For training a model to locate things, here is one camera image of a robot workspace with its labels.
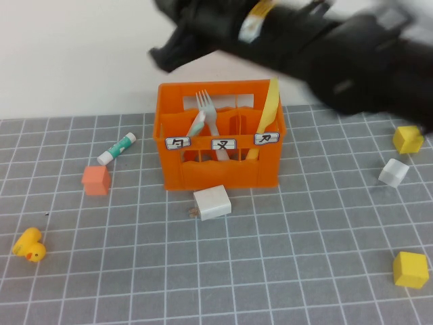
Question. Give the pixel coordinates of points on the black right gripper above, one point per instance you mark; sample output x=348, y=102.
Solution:
x=209, y=23

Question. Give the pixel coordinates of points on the pale green plastic spoon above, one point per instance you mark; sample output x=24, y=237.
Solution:
x=196, y=130

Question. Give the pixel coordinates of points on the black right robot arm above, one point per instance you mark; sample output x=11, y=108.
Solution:
x=355, y=67

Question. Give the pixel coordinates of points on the orange plastic cutlery holder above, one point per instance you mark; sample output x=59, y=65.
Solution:
x=203, y=176

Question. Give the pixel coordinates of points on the pale blue plastic fork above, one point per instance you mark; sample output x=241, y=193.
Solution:
x=212, y=116

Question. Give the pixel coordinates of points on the white green glue stick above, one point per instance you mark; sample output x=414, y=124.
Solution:
x=115, y=149

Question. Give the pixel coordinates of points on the yellow plastic knife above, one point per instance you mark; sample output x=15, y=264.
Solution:
x=269, y=108

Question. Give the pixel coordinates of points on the orange cube block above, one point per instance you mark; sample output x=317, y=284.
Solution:
x=96, y=181

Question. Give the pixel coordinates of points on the white plug charger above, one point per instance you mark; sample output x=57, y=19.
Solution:
x=213, y=203

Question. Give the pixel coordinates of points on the grey grid table mat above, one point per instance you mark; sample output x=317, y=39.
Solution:
x=270, y=254

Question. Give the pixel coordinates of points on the yellow rubber duck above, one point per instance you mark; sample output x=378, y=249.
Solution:
x=34, y=252

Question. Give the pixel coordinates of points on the yellow cube block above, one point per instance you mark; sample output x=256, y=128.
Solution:
x=407, y=140
x=410, y=271

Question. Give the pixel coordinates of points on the white cube block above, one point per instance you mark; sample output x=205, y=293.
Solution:
x=393, y=172

